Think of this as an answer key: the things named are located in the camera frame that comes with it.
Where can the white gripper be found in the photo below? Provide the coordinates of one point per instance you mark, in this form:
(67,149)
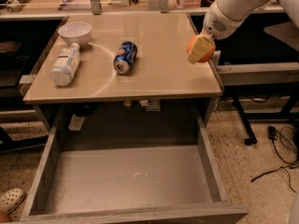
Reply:
(220,21)

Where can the orange fruit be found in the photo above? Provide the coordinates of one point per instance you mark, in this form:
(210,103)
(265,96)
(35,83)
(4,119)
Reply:
(209,56)

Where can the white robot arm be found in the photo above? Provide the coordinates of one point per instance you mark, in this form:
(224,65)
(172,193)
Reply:
(200,48)

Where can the grey cabinet with beige top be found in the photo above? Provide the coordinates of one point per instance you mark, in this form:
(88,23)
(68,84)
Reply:
(130,84)

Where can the open grey wooden drawer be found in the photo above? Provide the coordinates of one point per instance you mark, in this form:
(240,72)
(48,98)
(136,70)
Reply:
(130,168)

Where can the blue soda can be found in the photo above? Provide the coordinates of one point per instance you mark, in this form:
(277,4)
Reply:
(125,57)

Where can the black table leg with caster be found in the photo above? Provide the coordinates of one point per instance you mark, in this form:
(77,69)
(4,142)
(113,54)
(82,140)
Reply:
(251,140)

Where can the white ceramic bowl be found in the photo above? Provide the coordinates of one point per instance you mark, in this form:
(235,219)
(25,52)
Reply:
(76,32)

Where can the clear plastic water bottle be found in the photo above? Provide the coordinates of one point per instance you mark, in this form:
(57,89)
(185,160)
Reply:
(65,66)

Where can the black coiled tool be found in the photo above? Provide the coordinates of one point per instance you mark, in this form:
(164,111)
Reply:
(16,5)

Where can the white perforated clog shoe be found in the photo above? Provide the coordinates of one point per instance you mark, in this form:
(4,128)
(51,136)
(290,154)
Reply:
(10,200)

